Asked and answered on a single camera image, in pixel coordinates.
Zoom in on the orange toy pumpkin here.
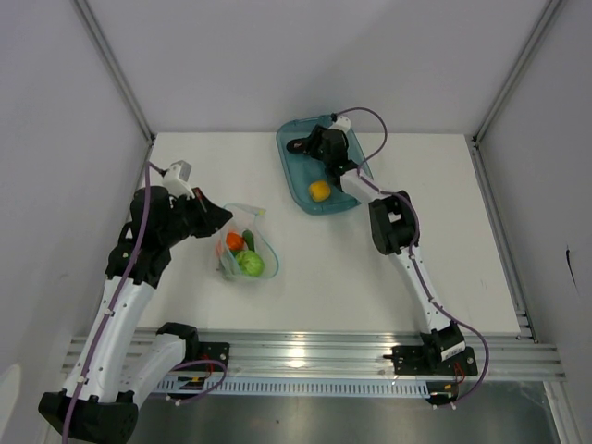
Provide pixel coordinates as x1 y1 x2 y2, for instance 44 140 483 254
226 232 245 251

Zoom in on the purple toy eggplant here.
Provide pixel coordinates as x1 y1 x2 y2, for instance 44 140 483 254
287 140 307 154

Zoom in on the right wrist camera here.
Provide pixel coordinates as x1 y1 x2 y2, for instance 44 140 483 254
328 114 352 133

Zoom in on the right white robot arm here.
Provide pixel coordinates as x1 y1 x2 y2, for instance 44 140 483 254
286 125 466 374

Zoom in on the white slotted cable duct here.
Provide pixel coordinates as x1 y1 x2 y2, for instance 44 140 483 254
152 376 431 398

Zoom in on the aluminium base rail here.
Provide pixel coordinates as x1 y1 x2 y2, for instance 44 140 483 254
199 330 566 381

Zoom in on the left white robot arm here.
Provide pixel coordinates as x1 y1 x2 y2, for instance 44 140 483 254
38 186 232 443

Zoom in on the teal plastic tray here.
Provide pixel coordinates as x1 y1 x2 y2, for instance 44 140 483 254
276 114 371 216

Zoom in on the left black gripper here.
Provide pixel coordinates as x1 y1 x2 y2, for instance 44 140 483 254
159 187 232 247

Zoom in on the yellow toy lemon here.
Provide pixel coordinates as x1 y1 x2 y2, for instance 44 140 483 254
308 180 331 203

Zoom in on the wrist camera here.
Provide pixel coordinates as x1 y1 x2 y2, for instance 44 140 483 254
328 114 352 133
162 160 195 199

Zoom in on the light green toy cabbage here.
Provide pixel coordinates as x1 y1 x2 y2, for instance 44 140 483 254
235 250 265 278

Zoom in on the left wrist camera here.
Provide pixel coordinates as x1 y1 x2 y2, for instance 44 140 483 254
162 160 195 199

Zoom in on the clear zip top bag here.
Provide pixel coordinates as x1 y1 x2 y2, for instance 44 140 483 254
215 203 279 282

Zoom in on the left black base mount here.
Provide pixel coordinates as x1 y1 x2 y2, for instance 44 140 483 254
196 342 230 375

